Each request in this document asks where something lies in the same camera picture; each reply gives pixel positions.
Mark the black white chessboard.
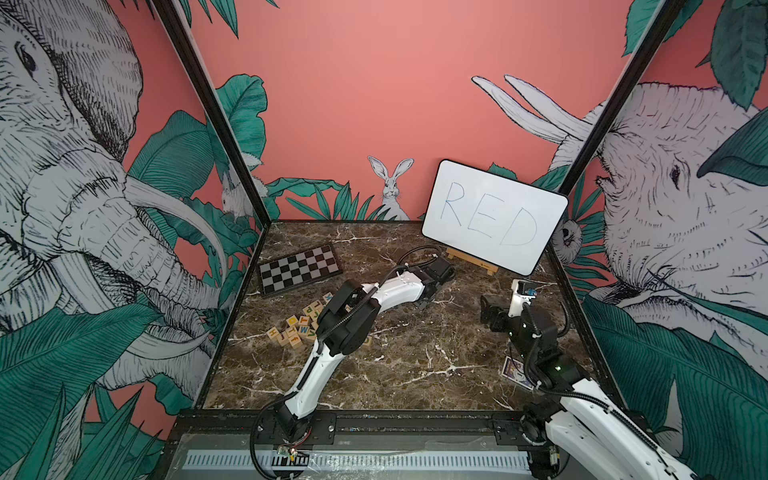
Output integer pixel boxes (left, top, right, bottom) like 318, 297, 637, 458
258, 244, 343, 297

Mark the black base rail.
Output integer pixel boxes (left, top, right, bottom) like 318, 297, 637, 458
169, 409, 534, 449

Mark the white slotted cable duct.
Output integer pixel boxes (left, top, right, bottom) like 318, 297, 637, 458
182, 449, 531, 474

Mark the pile of wooden letter blocks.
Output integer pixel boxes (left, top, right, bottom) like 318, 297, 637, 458
266, 292, 333, 350

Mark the white whiteboard reading RED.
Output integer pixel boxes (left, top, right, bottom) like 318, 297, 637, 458
422, 159, 569, 276

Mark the playing card box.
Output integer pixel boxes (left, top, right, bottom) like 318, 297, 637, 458
501, 356, 533, 391

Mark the wooden easel stand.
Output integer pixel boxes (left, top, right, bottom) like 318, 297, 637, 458
446, 248, 499, 276

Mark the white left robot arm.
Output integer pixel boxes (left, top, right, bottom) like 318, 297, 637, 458
266, 256, 456, 444

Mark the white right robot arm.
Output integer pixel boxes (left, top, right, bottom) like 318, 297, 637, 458
480, 294, 699, 479

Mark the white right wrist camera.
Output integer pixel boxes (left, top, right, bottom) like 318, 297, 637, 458
508, 279, 540, 317

